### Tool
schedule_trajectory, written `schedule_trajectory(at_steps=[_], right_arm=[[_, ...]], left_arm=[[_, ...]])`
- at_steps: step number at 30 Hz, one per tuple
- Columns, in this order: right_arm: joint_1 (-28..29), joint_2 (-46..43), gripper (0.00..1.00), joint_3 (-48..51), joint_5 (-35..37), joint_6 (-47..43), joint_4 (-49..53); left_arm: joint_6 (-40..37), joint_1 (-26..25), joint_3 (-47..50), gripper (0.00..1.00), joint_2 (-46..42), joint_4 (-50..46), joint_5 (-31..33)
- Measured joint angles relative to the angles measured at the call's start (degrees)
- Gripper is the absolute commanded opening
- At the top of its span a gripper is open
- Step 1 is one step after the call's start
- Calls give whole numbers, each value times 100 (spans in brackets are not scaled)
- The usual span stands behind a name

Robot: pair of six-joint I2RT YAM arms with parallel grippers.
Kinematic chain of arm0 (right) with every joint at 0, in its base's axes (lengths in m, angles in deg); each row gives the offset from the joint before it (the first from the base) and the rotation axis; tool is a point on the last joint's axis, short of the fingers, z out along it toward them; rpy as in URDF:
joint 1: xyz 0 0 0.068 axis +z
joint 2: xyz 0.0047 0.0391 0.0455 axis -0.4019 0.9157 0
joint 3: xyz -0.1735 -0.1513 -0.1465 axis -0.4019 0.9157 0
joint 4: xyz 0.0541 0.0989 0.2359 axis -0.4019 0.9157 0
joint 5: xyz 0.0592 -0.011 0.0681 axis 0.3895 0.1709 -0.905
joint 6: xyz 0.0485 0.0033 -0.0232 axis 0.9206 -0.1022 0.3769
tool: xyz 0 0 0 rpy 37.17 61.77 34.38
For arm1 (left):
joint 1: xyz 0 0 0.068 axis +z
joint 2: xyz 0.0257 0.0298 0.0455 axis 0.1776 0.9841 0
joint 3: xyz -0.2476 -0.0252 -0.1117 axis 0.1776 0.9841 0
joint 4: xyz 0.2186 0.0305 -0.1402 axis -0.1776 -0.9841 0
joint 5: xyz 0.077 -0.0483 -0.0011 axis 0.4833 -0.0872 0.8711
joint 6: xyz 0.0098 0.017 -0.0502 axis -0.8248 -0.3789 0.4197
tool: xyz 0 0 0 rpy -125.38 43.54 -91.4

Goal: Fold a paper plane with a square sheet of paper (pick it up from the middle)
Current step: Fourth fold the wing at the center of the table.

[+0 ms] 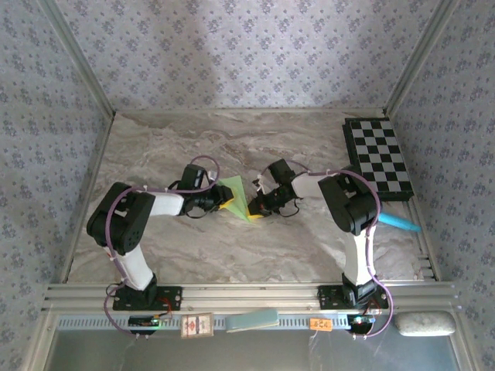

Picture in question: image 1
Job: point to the grey stone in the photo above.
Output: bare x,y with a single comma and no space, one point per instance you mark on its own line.
425,324

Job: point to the light green paper sheet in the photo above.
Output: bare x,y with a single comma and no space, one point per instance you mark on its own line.
239,201

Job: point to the short ribbed aluminium side rail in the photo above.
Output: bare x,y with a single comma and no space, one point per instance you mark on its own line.
425,251

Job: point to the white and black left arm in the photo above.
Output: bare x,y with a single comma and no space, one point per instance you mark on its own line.
135,266

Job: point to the orange tag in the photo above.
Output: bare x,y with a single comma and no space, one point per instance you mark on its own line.
321,324

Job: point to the black and grey chessboard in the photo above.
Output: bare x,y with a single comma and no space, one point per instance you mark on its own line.
379,154

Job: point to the light blue marker pen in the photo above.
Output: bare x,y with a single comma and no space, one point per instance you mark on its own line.
402,223

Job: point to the thin aluminium side rail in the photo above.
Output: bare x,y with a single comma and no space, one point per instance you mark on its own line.
101,154

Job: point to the long aluminium frame rail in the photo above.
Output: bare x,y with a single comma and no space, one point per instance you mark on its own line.
251,297

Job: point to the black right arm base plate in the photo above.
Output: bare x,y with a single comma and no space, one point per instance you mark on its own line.
328,297

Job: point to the aluminium corner post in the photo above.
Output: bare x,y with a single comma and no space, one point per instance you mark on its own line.
78,58
420,58

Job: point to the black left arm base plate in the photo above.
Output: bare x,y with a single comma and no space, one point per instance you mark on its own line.
170,299

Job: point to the teal grey block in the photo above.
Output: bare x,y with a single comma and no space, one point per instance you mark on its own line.
251,320

